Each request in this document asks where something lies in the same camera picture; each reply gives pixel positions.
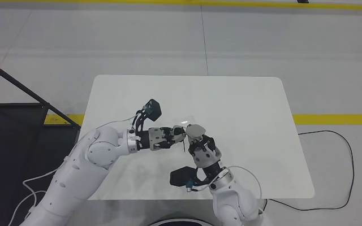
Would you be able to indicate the clear plastic plate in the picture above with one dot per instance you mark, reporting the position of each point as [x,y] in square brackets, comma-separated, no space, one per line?
[183,120]

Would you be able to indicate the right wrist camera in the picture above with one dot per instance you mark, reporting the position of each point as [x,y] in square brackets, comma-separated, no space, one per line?
[181,175]

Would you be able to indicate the robot body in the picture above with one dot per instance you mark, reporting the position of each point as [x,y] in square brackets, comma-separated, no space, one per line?
[181,223]

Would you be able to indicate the dark mesh fence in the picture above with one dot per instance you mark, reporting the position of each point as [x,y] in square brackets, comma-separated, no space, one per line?
[19,147]

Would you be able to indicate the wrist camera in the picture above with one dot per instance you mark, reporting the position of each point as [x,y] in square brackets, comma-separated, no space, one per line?
[181,175]
[153,110]

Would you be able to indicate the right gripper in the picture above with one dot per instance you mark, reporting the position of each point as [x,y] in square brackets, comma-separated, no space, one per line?
[209,158]

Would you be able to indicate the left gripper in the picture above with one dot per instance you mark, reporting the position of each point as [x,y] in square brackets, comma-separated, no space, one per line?
[154,139]

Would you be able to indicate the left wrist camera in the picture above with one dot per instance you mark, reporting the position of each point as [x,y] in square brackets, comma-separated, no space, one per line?
[153,110]

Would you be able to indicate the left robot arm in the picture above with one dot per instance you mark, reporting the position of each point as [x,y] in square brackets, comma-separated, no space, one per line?
[76,175]

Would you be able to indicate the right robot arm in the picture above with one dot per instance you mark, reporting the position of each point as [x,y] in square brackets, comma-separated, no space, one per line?
[234,200]

